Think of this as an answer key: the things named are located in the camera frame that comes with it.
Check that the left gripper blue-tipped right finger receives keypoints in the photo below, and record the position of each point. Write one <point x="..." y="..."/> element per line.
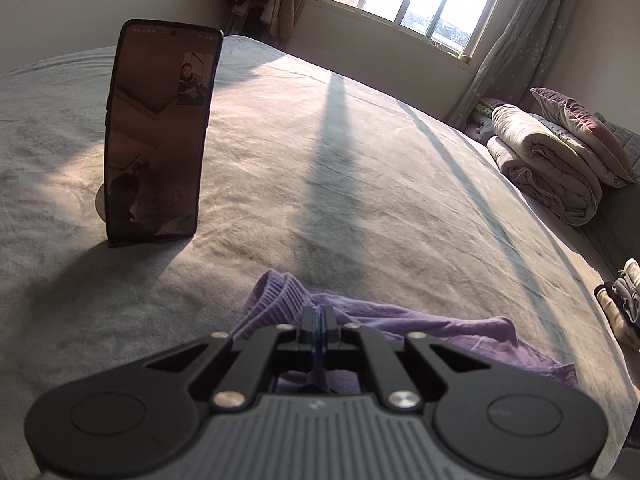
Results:
<point x="328" y="328"/>

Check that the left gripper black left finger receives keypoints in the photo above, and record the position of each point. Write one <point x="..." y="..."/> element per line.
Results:
<point x="307" y="329"/>

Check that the purple sweater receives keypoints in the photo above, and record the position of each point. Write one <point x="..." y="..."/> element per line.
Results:
<point x="279" y="298"/>

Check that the grey bed blanket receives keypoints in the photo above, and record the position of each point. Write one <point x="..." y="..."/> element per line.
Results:
<point x="306" y="172"/>

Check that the black smartphone on stand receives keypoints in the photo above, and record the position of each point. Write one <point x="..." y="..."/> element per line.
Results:
<point x="156" y="119"/>

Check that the mauve pillow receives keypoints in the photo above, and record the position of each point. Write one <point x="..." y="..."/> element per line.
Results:
<point x="591" y="139"/>

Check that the grey curtain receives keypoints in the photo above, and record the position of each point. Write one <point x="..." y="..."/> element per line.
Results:
<point x="527" y="36"/>

